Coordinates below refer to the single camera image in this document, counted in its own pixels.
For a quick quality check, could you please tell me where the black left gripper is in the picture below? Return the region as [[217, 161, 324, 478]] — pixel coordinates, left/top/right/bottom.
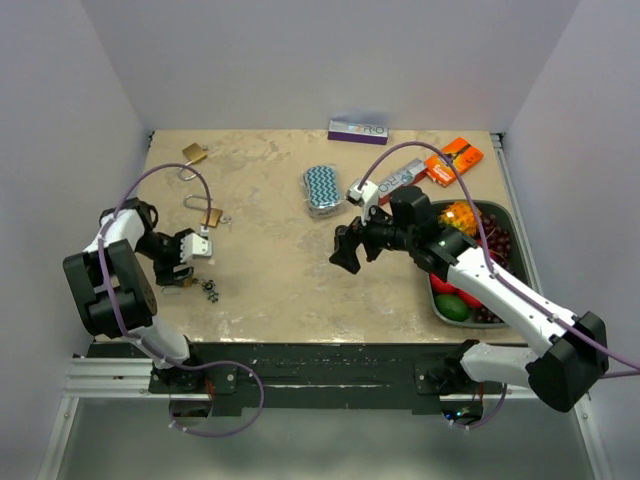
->
[[135, 228, 195, 286]]

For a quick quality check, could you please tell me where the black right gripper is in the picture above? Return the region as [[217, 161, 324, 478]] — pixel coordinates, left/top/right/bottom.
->
[[330, 197, 416, 274]]

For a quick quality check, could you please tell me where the small brass padlock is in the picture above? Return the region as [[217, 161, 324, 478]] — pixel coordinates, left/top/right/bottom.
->
[[157, 266, 195, 294]]

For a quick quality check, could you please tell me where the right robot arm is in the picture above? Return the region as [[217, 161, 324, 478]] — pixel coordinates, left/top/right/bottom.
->
[[330, 182, 609, 412]]

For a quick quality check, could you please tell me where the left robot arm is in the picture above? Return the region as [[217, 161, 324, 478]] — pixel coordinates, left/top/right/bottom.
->
[[63, 198, 212, 393]]

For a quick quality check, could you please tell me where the brass padlock with keys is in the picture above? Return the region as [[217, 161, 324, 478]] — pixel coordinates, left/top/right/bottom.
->
[[182, 194, 232, 228]]

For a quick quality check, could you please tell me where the blue zigzag pouch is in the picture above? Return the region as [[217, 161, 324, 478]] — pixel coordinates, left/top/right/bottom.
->
[[301, 164, 346, 220]]

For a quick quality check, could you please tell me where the red white box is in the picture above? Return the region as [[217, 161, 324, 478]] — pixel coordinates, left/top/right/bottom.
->
[[378, 158, 427, 206]]

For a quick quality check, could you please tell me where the large brass padlock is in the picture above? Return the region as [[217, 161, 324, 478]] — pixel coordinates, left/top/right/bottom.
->
[[177, 143, 208, 181]]

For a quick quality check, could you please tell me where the red apple left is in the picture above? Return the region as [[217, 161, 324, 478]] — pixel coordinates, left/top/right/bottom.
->
[[429, 274, 457, 295]]

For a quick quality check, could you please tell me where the red apple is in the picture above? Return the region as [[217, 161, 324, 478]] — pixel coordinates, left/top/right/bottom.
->
[[429, 274, 457, 295], [457, 290, 483, 309]]

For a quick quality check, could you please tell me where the purple white box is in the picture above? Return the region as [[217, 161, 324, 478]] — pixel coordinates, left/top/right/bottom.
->
[[327, 117, 390, 145]]

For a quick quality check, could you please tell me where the toy pineapple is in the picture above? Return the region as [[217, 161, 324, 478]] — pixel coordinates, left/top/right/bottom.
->
[[438, 201, 478, 237]]

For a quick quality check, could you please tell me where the green avocado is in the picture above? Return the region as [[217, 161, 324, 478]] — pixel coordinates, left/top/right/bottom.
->
[[434, 294, 471, 322]]

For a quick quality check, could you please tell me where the red apple right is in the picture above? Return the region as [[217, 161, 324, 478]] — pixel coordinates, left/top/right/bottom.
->
[[457, 290, 483, 309]]

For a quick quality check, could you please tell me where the orange box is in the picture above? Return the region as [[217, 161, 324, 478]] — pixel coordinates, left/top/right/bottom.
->
[[425, 137, 484, 187]]

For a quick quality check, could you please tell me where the dark grapes bunch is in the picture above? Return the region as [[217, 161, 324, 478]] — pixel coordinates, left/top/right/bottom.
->
[[481, 215, 512, 271]]

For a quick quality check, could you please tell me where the grey fruit tray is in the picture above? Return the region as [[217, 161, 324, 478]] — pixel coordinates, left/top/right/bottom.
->
[[428, 201, 531, 329]]

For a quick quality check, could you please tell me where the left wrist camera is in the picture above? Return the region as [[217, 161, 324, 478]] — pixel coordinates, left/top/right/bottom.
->
[[180, 226, 213, 263]]

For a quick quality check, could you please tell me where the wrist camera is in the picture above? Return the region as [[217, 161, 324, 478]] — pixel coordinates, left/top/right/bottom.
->
[[346, 180, 380, 226], [180, 226, 213, 263]]

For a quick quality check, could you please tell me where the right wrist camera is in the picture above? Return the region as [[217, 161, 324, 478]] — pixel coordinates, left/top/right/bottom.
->
[[346, 180, 380, 226]]

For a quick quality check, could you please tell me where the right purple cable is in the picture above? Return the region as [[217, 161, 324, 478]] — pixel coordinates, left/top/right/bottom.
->
[[355, 140, 640, 431]]

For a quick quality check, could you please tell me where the aluminium rail frame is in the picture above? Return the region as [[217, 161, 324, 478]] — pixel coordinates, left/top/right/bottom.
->
[[37, 357, 613, 479]]

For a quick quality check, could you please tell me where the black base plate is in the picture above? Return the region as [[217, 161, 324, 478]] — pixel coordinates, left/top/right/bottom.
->
[[87, 342, 501, 420]]

